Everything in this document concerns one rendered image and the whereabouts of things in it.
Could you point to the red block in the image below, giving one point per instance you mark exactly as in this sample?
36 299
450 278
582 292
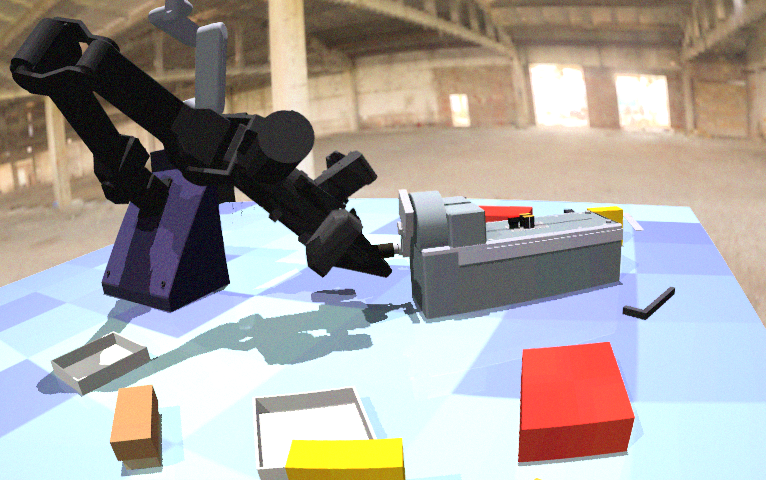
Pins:
573 403
500 213

